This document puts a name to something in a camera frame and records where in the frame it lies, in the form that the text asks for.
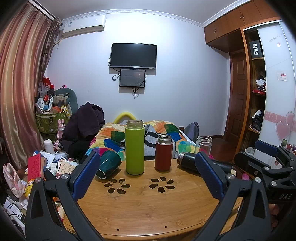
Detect pink cloth bag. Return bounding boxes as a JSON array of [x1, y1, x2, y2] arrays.
[[2, 163, 25, 198]]

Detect black printed box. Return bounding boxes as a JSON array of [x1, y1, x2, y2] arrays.
[[249, 37, 264, 59]]

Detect striped pink curtain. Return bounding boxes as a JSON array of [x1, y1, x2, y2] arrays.
[[0, 3, 62, 170]]

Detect dark teal cup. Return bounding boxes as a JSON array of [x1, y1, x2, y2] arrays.
[[95, 150, 122, 179]]

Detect black wall television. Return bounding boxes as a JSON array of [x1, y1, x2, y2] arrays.
[[109, 42, 158, 70]]

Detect pile of wardrobe clothes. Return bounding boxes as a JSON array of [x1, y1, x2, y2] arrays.
[[253, 77, 267, 94]]

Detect small black monitor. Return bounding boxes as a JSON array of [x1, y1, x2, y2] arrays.
[[119, 68, 147, 88]]

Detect brown wooden door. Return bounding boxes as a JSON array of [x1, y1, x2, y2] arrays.
[[223, 51, 247, 140]]

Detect white sliding wardrobe door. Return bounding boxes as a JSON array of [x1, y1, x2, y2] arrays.
[[257, 21, 296, 150]]

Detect clear glass cup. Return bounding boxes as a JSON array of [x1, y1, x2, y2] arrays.
[[195, 136, 213, 159]]

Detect red book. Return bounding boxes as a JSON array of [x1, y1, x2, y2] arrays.
[[27, 153, 47, 183]]

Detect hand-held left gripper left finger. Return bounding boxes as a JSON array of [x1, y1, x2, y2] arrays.
[[25, 151, 105, 241]]

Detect round wooden table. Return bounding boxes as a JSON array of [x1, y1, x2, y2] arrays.
[[62, 159, 246, 240]]

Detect grey plush pillow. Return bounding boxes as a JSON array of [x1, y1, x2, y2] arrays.
[[55, 87, 79, 114]]

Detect red cup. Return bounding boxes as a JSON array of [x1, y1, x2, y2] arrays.
[[154, 134, 174, 171]]

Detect pink rabbit toy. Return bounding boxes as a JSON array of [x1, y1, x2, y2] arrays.
[[57, 118, 67, 138]]

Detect tall green cup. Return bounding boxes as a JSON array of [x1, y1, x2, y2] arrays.
[[125, 120, 146, 176]]

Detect colourful patchwork blanket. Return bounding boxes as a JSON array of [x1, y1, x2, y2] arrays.
[[85, 120, 208, 161]]

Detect yellow foam tube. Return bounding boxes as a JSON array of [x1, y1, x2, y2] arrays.
[[113, 112, 137, 125]]

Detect green storage basket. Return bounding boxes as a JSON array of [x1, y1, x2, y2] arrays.
[[35, 108, 70, 135]]

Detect red paper bag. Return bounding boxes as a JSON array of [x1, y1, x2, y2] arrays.
[[41, 77, 55, 90]]

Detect white bottle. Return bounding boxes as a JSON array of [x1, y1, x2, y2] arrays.
[[44, 139, 56, 155]]

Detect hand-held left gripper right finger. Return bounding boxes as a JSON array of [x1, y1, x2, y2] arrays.
[[192, 152, 272, 241]]

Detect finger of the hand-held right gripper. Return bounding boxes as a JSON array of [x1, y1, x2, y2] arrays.
[[254, 141, 296, 163], [233, 151, 273, 180]]

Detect wooden wardrobe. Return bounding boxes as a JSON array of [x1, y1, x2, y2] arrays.
[[203, 0, 296, 153]]

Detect white air conditioner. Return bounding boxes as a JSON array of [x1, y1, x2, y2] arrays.
[[61, 15, 107, 38]]

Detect grey blue backpack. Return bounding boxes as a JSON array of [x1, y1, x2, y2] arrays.
[[183, 122, 200, 142]]

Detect black and white clothes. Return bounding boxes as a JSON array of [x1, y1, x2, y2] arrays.
[[248, 109, 264, 131]]

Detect dark purple clothing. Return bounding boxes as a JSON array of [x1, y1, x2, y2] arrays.
[[59, 101, 106, 161]]

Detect beige booklet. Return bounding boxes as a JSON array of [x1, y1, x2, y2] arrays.
[[56, 162, 79, 178]]

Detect black cup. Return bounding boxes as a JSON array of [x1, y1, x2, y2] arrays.
[[177, 151, 234, 177]]

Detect person's right hand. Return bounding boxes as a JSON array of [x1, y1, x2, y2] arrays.
[[268, 203, 282, 230]]

